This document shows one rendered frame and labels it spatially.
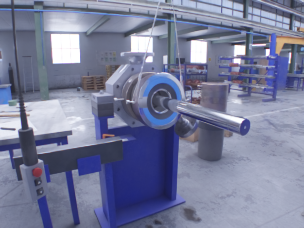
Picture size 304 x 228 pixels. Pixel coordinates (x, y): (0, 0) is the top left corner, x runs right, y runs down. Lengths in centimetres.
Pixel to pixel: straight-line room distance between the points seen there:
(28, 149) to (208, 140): 250
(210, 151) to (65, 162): 215
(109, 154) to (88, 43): 1212
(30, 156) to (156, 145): 138
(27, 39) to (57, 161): 1203
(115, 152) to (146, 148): 61
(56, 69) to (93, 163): 1182
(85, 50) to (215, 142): 1120
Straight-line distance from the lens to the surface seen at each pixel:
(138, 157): 187
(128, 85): 142
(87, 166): 128
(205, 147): 296
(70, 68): 1300
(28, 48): 1303
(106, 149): 128
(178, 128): 155
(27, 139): 69
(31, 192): 75
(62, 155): 124
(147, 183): 205
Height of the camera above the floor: 133
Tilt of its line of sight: 14 degrees down
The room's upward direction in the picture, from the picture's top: straight up
